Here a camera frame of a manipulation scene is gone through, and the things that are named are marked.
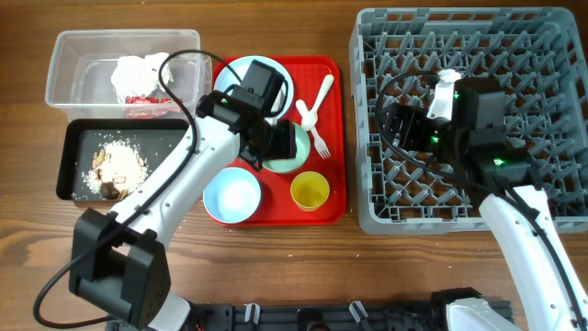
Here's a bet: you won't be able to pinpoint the green bowl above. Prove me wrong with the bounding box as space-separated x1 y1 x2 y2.
263 123 311 174

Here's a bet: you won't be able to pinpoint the light blue plate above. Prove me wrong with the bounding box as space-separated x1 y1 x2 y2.
214 55 294 124

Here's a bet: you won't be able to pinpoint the cream plastic spoon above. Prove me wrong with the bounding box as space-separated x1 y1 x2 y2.
301 74 334 131

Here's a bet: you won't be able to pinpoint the pink plastic fork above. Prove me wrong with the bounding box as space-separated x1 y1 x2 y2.
295 99 331 159

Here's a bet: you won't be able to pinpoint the yellow plastic cup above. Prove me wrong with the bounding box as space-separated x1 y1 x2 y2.
290 171 331 211

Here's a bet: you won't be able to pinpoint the grey dishwasher rack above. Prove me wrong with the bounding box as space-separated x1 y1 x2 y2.
348 7 587 234

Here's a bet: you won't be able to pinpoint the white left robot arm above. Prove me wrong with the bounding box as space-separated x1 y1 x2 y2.
69 87 295 330

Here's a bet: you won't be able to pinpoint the black food waste tray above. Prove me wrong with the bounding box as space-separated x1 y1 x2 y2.
56 119 188 201

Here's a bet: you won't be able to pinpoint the light blue bowl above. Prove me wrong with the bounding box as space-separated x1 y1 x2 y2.
203 167 261 224

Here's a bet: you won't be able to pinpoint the clear plastic bin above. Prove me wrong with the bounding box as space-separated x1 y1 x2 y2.
45 29 200 120

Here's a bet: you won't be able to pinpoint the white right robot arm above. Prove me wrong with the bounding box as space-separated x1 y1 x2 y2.
374 71 587 330

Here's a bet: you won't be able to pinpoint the rice and food scraps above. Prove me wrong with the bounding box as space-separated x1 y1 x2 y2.
81 140 149 200

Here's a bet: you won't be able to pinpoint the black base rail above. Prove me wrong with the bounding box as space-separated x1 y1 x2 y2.
105 301 514 331

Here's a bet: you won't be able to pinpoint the red snack wrapper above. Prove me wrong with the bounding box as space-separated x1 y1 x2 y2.
124 97 182 119

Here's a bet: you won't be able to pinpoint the crumpled white tissue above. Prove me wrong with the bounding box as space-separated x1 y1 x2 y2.
110 52 174 104

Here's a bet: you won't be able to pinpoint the red serving tray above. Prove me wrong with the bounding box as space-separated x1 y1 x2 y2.
226 56 347 227

